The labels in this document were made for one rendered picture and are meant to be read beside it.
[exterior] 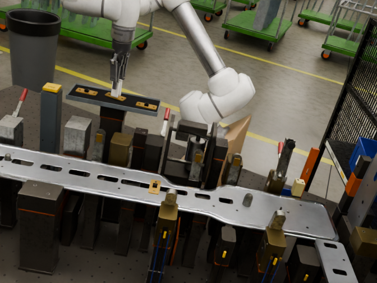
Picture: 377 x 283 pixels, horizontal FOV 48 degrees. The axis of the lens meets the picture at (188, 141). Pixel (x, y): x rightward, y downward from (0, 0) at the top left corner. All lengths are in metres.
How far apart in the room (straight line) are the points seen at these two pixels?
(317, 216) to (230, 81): 0.80
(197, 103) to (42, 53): 2.52
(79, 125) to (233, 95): 0.80
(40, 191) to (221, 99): 1.03
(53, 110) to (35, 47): 2.54
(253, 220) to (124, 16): 0.86
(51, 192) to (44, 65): 3.09
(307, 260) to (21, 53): 3.51
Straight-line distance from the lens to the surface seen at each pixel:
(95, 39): 5.52
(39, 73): 4.45
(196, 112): 2.10
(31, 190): 1.43
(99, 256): 1.68
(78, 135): 1.62
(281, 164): 1.66
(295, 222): 1.58
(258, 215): 1.54
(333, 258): 1.50
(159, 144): 1.65
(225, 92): 2.09
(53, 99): 1.81
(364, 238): 1.55
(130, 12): 1.62
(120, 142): 1.62
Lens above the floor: 1.89
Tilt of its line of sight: 28 degrees down
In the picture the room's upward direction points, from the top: 12 degrees clockwise
